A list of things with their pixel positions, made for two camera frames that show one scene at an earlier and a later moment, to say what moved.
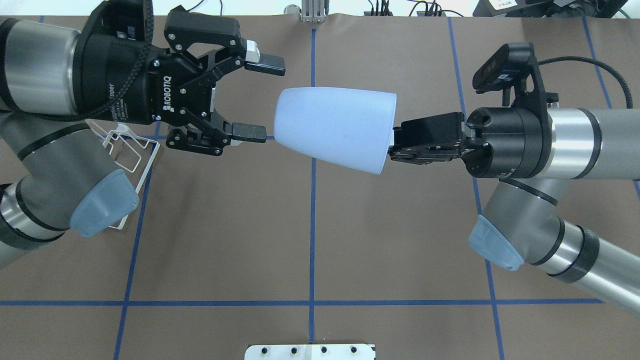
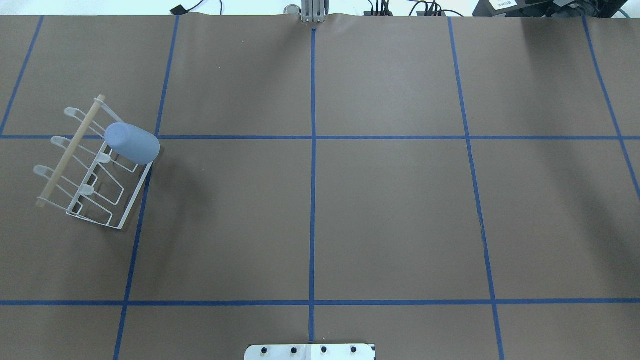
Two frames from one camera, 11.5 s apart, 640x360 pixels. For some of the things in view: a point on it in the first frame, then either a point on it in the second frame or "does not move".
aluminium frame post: [313, 11] does not move
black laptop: [569, 9] does not move
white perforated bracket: [310, 352] does not move
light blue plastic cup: [347, 127] → [136, 145]
